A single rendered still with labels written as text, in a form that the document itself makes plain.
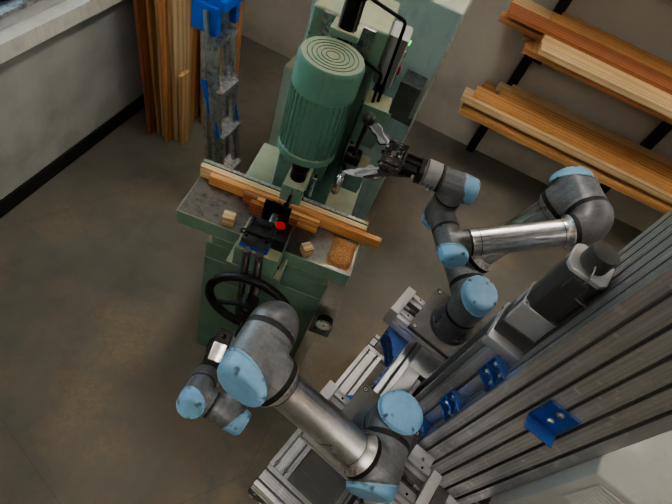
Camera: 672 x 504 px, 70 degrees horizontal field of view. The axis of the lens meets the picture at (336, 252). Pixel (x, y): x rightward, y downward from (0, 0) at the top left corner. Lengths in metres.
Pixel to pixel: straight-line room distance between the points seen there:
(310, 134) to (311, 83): 0.15
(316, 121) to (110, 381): 1.49
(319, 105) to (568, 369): 0.83
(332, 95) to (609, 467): 1.05
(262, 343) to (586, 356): 0.63
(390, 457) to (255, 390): 0.40
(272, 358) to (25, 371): 1.55
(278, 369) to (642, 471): 0.83
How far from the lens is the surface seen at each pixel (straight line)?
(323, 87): 1.23
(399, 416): 1.24
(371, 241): 1.64
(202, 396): 1.34
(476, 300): 1.53
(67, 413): 2.29
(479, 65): 3.70
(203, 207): 1.63
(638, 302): 0.94
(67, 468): 2.23
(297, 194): 1.52
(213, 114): 2.39
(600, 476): 1.25
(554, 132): 3.38
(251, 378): 0.96
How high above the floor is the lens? 2.13
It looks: 50 degrees down
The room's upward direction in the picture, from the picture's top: 24 degrees clockwise
